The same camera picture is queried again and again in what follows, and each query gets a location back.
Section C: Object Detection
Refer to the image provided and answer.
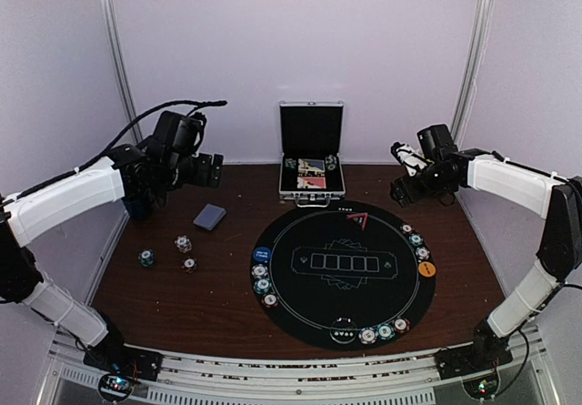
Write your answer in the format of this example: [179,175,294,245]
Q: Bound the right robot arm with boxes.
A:
[197,165,543,359]

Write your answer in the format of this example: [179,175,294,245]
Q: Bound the front aluminium rail base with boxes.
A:
[35,325,560,405]

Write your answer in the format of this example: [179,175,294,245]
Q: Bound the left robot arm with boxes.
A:
[1,109,218,372]

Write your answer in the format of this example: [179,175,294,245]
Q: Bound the chips in case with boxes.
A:
[324,155,338,171]
[284,158,297,170]

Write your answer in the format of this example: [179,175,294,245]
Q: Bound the orange big blind button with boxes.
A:
[417,261,437,278]

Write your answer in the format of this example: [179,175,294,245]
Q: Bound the blue-backed card deck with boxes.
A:
[193,204,226,230]

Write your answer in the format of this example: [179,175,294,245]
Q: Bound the aluminium frame post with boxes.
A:
[451,0,494,147]
[99,0,137,124]

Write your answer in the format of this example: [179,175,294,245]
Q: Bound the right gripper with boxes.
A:
[391,160,453,207]

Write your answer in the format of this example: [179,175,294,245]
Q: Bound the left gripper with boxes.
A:
[163,153,224,189]

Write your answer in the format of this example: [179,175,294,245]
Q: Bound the card box in case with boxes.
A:
[297,177,326,189]
[298,158,326,172]

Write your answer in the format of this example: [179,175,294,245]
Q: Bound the right aluminium frame post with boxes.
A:
[451,0,494,147]

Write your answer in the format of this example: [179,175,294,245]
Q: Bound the chips in case right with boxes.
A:
[324,155,338,171]

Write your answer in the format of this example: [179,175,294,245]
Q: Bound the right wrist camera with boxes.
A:
[390,142,429,177]

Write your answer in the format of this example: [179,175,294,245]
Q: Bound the left aluminium frame post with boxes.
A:
[99,0,137,124]

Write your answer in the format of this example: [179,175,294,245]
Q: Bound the clear dealer button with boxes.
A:
[329,317,356,345]

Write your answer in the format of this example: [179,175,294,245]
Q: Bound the blue small blind button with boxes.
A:
[252,247,272,264]

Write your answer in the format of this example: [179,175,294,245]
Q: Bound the aluminium poker case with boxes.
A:
[278,101,346,208]

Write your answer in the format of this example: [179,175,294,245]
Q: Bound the orange 100 chip stack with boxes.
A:
[181,258,198,273]

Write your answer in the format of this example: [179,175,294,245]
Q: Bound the green 50 chip stack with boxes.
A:
[138,249,155,268]

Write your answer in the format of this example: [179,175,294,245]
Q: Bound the card box in case lower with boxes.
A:
[297,177,326,189]

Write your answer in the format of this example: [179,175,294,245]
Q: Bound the round black poker mat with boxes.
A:
[250,201,437,350]

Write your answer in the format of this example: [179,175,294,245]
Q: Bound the chips in case left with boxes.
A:
[284,158,297,170]

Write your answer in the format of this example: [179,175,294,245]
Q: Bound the dark blue ceramic mug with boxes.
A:
[122,197,153,221]

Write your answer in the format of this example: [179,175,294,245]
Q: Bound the card box in case upper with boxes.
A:
[298,158,326,172]

